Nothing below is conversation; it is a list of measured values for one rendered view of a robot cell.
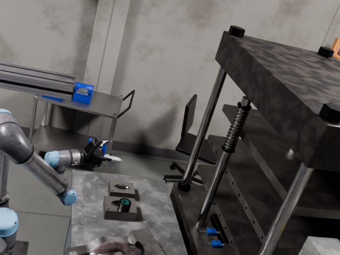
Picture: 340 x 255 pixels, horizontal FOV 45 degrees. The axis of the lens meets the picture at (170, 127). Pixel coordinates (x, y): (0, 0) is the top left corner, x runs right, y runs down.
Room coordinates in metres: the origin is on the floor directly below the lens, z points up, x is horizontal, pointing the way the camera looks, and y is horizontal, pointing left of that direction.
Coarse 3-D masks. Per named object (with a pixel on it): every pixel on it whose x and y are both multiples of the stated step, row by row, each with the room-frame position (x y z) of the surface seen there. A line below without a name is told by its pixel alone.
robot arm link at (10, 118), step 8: (0, 112) 1.42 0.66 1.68; (8, 112) 1.44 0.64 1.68; (0, 120) 1.37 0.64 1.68; (8, 120) 1.38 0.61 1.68; (0, 152) 1.38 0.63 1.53; (0, 160) 1.38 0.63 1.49; (8, 160) 1.42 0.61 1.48; (0, 168) 1.39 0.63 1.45; (8, 168) 1.42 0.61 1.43; (0, 176) 1.39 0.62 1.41; (0, 184) 1.39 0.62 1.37; (0, 192) 1.39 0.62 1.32; (8, 192) 1.46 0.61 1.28; (0, 200) 1.39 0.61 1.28; (8, 200) 1.43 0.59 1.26
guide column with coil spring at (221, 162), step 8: (248, 104) 2.27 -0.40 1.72; (240, 128) 2.28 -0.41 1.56; (232, 136) 2.26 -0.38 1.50; (232, 144) 2.26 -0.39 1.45; (224, 152) 2.27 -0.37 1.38; (224, 160) 2.26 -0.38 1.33; (216, 168) 2.28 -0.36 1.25; (224, 168) 2.27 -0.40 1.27; (216, 176) 2.27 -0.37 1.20; (216, 184) 2.26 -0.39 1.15; (208, 192) 2.27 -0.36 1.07; (208, 200) 2.26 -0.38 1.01; (208, 208) 2.27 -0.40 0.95; (200, 216) 2.27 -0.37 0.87; (200, 224) 2.26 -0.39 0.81
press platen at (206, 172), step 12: (204, 168) 2.61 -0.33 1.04; (204, 180) 2.48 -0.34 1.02; (216, 192) 2.34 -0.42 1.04; (228, 192) 2.39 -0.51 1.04; (216, 204) 2.22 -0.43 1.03; (228, 204) 2.24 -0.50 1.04; (240, 204) 2.29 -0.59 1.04; (228, 216) 2.12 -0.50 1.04; (240, 216) 2.16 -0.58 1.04; (228, 228) 2.00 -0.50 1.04; (240, 228) 2.03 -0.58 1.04; (252, 228) 2.07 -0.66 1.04; (228, 240) 1.95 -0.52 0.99; (240, 240) 1.92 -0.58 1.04; (252, 240) 1.95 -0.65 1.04; (240, 252) 1.82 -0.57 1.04; (252, 252) 1.85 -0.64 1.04
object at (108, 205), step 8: (104, 200) 2.16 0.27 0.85; (112, 200) 2.16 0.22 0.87; (104, 208) 2.10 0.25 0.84; (112, 208) 2.08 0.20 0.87; (136, 208) 2.15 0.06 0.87; (104, 216) 2.05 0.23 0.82; (112, 216) 2.06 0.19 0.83; (120, 216) 2.08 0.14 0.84; (128, 216) 2.09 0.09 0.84; (136, 216) 2.11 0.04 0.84
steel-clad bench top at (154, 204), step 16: (80, 176) 2.41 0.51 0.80; (96, 176) 2.47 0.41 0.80; (112, 176) 2.53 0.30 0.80; (128, 176) 2.59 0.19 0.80; (80, 192) 2.24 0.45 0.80; (96, 192) 2.29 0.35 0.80; (144, 192) 2.45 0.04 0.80; (160, 192) 2.51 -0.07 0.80; (80, 208) 2.08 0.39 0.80; (96, 208) 2.12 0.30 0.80; (144, 208) 2.27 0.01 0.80; (160, 208) 2.32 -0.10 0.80; (80, 224) 1.94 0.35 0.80; (96, 224) 1.98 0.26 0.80; (112, 224) 2.02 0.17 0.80; (128, 224) 2.07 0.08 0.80; (144, 224) 2.11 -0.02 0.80; (160, 224) 2.16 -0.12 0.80; (176, 224) 2.20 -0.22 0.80; (80, 240) 1.81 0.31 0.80; (160, 240) 2.01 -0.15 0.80; (176, 240) 2.05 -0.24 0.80
